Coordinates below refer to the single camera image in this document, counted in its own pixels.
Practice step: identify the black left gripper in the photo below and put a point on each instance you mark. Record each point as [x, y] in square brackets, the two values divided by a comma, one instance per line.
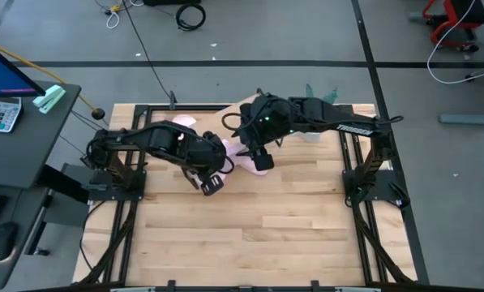
[209, 156]

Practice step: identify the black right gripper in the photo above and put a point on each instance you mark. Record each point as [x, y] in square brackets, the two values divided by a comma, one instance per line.
[270, 121]

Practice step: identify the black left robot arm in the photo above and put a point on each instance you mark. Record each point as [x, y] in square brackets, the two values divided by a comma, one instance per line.
[152, 140]

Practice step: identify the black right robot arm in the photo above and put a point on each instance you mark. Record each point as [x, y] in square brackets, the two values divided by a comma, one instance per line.
[339, 117]

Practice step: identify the green plant in white pot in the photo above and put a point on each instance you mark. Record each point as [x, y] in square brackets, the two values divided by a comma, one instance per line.
[311, 137]

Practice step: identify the black round knob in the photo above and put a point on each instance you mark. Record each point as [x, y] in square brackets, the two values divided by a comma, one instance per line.
[98, 114]

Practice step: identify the mint green stapler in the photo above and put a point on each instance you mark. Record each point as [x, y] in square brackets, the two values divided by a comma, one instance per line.
[49, 97]

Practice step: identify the black desk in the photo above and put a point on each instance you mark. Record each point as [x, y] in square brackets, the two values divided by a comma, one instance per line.
[22, 142]

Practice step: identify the grey desk foot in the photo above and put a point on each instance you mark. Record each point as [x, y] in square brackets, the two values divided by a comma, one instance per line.
[468, 118]

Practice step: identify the grey calculator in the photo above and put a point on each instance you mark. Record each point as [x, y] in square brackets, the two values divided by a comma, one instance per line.
[0, 115]

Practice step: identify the computer monitor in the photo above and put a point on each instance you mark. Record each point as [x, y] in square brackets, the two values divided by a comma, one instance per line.
[2, 77]

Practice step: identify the black computer mouse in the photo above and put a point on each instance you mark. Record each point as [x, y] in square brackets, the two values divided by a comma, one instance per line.
[2, 241]

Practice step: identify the red and black cart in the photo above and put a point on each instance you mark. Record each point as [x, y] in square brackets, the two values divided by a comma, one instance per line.
[468, 12]

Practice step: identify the black aluminium table frame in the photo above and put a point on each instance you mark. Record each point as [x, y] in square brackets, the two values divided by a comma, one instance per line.
[160, 108]

